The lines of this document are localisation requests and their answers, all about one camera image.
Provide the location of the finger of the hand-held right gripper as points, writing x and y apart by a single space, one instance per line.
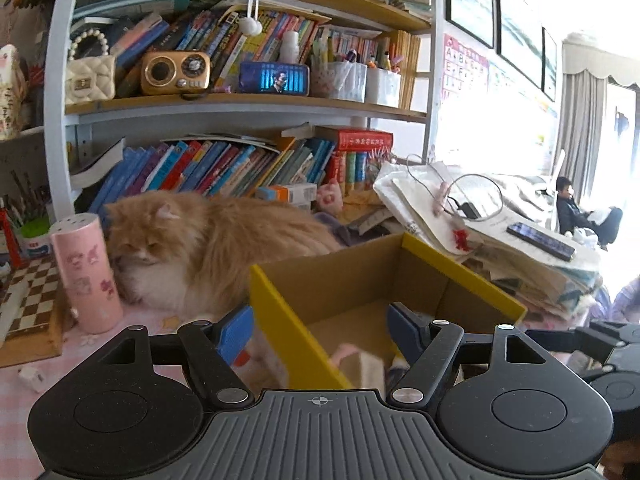
600 339

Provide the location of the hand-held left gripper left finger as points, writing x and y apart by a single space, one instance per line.
235 332

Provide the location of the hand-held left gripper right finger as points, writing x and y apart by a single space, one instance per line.
404 332

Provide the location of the white power adapter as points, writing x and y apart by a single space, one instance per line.
371 370

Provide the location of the yellow cardboard box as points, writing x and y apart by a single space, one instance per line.
285 320

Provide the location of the person's right forearm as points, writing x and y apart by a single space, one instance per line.
627 300

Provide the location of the desktop with pink checkered tablecloth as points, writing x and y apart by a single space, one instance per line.
15 410

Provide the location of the fluffy orange and white cat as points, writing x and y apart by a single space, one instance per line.
210 245

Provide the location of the stack of papers and booklets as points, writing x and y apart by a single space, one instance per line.
525 275

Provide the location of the black phone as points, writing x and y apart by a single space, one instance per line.
542 241

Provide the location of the orange and white medicine box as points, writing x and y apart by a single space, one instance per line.
287 196

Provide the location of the pink pig plush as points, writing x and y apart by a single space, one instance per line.
331 197

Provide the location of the pink cylinder with stickers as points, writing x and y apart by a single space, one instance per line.
87 275

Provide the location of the row of colourful books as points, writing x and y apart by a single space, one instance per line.
210 167

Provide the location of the thick red dictionary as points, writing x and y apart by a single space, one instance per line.
355 139

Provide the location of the small white charger cube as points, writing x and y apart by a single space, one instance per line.
32 380

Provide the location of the wooden chessboard box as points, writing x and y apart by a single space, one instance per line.
27 310

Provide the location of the grey curtain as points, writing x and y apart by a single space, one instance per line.
582 125

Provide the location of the white cup with green rim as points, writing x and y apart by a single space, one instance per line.
35 242

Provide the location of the white bookshelf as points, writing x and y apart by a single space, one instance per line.
250 105

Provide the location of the white pen container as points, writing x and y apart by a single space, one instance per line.
382 87

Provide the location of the phone showing video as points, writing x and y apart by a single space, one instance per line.
274 79

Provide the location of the row of orange books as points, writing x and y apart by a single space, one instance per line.
404 70

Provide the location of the clear pen holder with pens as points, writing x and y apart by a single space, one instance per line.
340 77

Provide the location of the gold retro radio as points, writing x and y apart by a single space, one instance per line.
175 72

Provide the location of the white plastic bottle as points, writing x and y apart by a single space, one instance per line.
289 47

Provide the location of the white quilted handbag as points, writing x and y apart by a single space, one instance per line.
90 80

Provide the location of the row of books with radio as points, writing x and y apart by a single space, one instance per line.
235 35

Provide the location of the cream printed pouch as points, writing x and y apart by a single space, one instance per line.
10 95

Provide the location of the alphabet wall poster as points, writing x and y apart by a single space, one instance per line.
465 70

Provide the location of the black picture frame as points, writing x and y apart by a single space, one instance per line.
470 0
520 30
550 65

